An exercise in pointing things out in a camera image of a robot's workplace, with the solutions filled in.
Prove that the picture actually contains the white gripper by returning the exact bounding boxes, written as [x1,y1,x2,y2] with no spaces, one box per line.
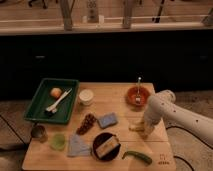
[141,113,160,140]

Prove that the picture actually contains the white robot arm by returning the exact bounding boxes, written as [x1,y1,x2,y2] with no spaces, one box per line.
[143,90,213,147]

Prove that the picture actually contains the white paper cup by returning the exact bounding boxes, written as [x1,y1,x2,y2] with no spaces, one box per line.
[79,89,94,106]

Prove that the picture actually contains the green plastic cup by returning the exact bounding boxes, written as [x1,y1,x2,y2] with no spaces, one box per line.
[50,133,66,150]

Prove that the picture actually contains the metal cup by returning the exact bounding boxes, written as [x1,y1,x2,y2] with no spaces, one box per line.
[31,125,48,143]

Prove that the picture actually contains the metal spoon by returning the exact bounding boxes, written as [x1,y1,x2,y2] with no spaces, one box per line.
[135,77,141,104]

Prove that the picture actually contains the orange bowl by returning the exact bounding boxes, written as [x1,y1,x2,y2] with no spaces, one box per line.
[126,86,150,107]

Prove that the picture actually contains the blue sponge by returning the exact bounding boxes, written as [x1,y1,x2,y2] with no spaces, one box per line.
[98,113,118,129]

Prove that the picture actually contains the green chili pepper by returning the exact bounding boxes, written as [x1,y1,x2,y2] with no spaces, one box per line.
[122,151,152,165]

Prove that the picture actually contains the tan block on plate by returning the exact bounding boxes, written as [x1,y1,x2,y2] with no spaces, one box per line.
[96,136,119,158]

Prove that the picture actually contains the light blue cloth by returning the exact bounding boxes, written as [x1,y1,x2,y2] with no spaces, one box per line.
[67,134,91,157]

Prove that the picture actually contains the orange fruit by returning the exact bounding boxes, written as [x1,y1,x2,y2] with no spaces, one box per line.
[50,87,62,99]

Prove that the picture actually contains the white brush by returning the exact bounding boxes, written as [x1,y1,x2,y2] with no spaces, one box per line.
[45,89,71,116]

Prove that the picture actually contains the green plastic tray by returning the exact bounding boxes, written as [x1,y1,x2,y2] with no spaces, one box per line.
[24,78,79,124]

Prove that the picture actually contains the black cable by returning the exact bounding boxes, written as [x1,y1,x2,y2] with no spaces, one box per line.
[165,125,213,171]

